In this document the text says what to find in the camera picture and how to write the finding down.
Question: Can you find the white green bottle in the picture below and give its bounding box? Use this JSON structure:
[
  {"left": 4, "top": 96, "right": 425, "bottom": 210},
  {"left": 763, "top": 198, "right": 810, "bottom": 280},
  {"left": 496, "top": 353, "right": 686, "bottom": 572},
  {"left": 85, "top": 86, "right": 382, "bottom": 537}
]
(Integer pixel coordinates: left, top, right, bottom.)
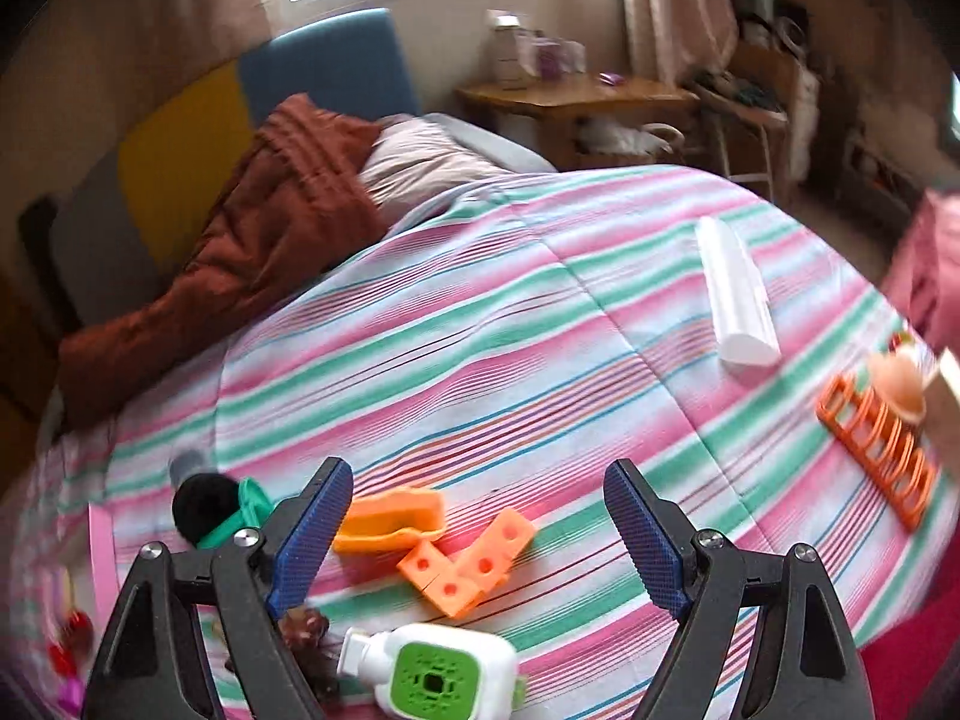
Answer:
[{"left": 337, "top": 622, "right": 526, "bottom": 720}]

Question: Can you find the pink curtain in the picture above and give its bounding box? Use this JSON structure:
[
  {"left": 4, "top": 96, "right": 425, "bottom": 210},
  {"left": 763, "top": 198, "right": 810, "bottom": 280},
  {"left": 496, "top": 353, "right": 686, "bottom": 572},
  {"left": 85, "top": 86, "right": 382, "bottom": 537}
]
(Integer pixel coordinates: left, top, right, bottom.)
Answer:
[
  {"left": 0, "top": 0, "right": 293, "bottom": 166},
  {"left": 607, "top": 0, "right": 740, "bottom": 87}
]

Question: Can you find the orange rack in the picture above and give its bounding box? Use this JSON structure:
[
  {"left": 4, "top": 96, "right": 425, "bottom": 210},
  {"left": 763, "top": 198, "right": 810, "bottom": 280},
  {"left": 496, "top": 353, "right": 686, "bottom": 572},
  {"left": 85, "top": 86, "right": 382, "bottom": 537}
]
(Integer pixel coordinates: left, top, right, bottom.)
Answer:
[{"left": 816, "top": 373, "right": 940, "bottom": 533}]

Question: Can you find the white long case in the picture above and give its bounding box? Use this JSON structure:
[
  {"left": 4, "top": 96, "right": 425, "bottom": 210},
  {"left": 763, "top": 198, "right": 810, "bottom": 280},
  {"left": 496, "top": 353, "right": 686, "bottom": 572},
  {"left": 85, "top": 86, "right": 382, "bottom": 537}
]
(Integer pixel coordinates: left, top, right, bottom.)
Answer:
[{"left": 694, "top": 215, "right": 781, "bottom": 368}]

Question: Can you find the white box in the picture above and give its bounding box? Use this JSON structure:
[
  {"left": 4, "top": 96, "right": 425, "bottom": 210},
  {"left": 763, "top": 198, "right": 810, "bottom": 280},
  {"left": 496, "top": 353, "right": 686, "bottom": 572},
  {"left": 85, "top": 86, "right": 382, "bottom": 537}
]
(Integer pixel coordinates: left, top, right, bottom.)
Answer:
[{"left": 487, "top": 9, "right": 537, "bottom": 87}]

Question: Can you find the pink cloth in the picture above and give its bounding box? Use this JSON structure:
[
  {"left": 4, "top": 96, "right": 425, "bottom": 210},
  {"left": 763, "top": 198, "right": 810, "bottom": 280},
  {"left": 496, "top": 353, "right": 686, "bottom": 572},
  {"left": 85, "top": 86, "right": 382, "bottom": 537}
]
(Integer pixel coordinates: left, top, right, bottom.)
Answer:
[{"left": 881, "top": 187, "right": 960, "bottom": 361}]

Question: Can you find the magenta bed sheet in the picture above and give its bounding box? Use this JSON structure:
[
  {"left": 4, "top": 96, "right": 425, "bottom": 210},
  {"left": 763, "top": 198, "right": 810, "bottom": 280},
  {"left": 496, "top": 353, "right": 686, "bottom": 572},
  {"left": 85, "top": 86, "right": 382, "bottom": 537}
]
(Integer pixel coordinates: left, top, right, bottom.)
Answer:
[{"left": 855, "top": 540, "right": 960, "bottom": 720}]

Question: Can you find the brown toy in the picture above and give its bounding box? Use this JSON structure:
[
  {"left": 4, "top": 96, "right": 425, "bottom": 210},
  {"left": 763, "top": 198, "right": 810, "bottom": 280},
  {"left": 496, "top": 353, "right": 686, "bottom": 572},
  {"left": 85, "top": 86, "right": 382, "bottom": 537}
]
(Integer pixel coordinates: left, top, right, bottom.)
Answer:
[{"left": 276, "top": 606, "right": 346, "bottom": 702}]

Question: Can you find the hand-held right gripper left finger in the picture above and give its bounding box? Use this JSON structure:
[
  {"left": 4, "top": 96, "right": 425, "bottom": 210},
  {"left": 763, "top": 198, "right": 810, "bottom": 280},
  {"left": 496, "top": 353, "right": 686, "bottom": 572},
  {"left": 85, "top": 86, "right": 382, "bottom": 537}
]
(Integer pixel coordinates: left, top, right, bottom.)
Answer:
[{"left": 81, "top": 457, "right": 355, "bottom": 720}]

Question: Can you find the white tray with pink rim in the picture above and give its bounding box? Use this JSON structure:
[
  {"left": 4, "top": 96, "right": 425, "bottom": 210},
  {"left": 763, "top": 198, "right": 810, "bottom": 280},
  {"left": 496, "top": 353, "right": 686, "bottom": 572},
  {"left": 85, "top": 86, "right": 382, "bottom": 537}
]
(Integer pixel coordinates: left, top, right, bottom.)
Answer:
[{"left": 11, "top": 502, "right": 113, "bottom": 720}]

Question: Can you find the rust brown quilt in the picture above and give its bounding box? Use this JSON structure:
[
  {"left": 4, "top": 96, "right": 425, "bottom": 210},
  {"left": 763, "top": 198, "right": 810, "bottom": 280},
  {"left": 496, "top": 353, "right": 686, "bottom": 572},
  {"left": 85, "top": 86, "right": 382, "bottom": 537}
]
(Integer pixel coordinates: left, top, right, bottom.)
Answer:
[{"left": 58, "top": 94, "right": 387, "bottom": 428}]

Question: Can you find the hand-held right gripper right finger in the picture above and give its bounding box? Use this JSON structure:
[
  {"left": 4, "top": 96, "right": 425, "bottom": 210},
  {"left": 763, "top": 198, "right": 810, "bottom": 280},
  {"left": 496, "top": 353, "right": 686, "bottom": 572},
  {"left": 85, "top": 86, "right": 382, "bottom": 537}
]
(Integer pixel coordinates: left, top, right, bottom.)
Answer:
[{"left": 604, "top": 459, "right": 878, "bottom": 720}]

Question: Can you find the pink green striped blanket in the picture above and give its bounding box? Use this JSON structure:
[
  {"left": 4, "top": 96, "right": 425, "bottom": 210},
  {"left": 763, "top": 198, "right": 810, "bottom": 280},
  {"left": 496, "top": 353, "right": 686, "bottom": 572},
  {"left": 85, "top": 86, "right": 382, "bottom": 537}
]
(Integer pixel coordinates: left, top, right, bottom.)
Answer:
[{"left": 0, "top": 165, "right": 938, "bottom": 720}]

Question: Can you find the black round toy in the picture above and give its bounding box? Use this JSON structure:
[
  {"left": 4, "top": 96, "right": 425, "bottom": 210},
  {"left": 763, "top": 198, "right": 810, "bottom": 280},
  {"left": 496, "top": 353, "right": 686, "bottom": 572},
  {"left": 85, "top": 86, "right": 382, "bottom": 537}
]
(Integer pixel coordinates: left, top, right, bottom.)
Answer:
[{"left": 172, "top": 472, "right": 242, "bottom": 545}]

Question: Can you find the grey bedding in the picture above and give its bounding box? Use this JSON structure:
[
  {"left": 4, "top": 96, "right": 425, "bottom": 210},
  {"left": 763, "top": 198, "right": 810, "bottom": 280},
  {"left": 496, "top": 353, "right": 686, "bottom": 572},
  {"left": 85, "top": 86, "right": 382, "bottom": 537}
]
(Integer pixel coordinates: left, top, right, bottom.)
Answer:
[{"left": 427, "top": 112, "right": 560, "bottom": 173}]

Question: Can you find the peach egg toy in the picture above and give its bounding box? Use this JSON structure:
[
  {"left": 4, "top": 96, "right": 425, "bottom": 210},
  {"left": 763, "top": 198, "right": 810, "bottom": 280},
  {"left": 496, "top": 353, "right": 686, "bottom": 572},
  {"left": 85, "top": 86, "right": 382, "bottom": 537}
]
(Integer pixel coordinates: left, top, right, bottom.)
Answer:
[{"left": 866, "top": 349, "right": 927, "bottom": 425}]

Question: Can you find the purple box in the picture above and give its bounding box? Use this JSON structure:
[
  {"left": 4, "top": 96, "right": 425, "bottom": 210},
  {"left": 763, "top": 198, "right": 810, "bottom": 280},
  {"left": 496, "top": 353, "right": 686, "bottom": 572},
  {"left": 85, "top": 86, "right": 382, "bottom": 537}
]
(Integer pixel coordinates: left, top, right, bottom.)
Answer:
[{"left": 532, "top": 37, "right": 586, "bottom": 80}]

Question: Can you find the white bag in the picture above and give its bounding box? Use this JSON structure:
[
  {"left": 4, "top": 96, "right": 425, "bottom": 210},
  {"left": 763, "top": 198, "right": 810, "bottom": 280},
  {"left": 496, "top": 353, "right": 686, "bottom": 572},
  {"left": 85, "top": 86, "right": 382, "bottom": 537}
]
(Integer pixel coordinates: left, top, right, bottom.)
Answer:
[{"left": 577, "top": 120, "right": 685, "bottom": 158}]

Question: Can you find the orange scoop toy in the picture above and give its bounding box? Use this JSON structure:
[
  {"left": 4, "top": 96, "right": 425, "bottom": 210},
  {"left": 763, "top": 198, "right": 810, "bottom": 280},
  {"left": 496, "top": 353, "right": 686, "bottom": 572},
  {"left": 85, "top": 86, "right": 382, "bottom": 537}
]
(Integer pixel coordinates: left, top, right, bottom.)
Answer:
[{"left": 332, "top": 487, "right": 445, "bottom": 556}]

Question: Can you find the orange block piece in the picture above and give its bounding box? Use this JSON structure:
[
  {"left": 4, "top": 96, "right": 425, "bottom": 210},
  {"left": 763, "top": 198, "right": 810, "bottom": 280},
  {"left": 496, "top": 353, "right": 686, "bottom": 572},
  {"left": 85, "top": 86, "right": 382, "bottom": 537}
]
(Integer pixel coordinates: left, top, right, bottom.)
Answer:
[{"left": 397, "top": 508, "right": 537, "bottom": 620}]

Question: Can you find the metal chair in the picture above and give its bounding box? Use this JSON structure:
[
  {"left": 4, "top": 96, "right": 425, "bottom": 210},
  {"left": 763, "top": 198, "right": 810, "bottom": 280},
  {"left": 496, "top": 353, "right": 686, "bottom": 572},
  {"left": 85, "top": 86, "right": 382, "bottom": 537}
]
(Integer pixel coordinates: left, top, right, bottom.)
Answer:
[{"left": 686, "top": 67, "right": 792, "bottom": 203}]

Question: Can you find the wooden desk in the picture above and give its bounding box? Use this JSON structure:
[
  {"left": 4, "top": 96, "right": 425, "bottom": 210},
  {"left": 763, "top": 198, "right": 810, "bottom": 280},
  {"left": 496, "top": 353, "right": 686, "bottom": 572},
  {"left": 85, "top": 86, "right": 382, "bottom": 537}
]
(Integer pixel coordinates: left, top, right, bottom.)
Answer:
[{"left": 456, "top": 75, "right": 702, "bottom": 170}]

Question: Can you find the wooden shelf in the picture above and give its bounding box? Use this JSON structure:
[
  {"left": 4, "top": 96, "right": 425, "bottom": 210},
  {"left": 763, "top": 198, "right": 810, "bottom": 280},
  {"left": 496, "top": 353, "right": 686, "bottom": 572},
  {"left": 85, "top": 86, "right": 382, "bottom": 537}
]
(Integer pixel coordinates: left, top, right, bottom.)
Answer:
[{"left": 720, "top": 0, "right": 818, "bottom": 181}]

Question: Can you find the grey yellow blue headboard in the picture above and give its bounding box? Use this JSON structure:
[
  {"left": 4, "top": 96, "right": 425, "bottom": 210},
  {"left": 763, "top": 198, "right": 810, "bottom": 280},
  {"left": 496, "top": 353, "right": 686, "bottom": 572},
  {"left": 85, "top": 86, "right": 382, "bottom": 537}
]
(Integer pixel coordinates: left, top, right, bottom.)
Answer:
[{"left": 19, "top": 7, "right": 421, "bottom": 331}]

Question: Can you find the green toy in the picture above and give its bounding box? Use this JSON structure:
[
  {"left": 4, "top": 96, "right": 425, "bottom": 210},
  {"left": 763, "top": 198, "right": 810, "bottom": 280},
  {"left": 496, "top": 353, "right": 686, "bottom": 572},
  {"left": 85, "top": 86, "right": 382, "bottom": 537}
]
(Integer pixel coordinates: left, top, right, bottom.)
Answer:
[{"left": 201, "top": 478, "right": 277, "bottom": 548}]

